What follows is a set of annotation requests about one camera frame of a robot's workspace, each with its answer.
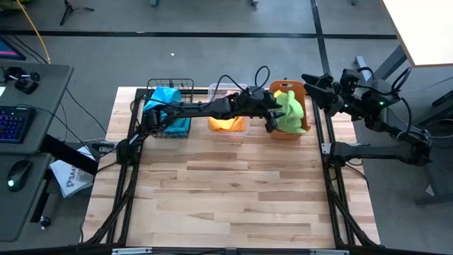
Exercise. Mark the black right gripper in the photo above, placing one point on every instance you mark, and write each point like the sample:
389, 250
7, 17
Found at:
348, 101

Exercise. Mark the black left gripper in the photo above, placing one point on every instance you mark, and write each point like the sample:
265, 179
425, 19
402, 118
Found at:
253, 106

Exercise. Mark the green plush toy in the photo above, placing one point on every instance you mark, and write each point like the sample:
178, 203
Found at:
292, 106

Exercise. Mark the green microfiber towel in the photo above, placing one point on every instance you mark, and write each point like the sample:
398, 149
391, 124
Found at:
293, 128

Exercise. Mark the orange microfiber towel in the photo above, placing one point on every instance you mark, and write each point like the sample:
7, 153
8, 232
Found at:
219, 125
239, 124

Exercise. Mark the blue microfiber towel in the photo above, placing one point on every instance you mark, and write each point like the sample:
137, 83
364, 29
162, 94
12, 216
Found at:
182, 124
164, 95

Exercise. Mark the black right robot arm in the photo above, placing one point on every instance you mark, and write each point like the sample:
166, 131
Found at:
375, 152

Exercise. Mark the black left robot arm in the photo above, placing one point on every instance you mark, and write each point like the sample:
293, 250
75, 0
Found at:
198, 108

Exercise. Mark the orange plastic basket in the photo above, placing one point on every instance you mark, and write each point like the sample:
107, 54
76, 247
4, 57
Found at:
295, 86

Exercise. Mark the clear plastic bin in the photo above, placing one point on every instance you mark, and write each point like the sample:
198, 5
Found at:
226, 90

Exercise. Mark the white table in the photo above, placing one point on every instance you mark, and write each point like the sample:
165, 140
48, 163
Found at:
421, 32

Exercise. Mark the black desk foot bar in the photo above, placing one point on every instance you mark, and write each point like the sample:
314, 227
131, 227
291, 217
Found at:
70, 156

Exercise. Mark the white printed paper bag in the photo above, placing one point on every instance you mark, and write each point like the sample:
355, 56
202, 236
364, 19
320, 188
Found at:
70, 177

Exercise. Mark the grey desk with keyboard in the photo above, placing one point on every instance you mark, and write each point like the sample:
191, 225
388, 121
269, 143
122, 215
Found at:
49, 92

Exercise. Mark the black tripod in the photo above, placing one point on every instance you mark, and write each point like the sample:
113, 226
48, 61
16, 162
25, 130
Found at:
68, 7

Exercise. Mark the black clamp device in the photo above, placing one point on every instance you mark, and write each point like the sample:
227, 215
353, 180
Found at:
24, 85

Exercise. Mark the black round knob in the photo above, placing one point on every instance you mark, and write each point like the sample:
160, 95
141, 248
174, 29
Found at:
45, 222

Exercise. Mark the backlit black keyboard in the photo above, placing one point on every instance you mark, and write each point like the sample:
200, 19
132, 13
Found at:
16, 124

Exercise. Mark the black computer mouse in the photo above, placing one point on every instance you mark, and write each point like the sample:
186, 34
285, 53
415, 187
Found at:
21, 173

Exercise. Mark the grey desk with mouse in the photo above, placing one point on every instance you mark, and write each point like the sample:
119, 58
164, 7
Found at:
21, 212

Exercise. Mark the computer monitor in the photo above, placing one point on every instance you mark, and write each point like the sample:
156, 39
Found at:
8, 51

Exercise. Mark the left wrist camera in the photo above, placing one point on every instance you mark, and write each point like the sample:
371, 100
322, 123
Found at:
256, 91

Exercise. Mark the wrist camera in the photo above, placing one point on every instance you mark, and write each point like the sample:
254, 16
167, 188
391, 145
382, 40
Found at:
350, 78
256, 91

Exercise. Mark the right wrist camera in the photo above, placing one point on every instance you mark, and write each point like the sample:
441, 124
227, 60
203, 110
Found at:
350, 78

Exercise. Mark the black aluminium table frame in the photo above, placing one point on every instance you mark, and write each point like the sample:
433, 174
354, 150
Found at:
333, 212

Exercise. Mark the white metal bracket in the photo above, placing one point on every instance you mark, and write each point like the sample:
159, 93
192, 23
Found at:
329, 252
131, 251

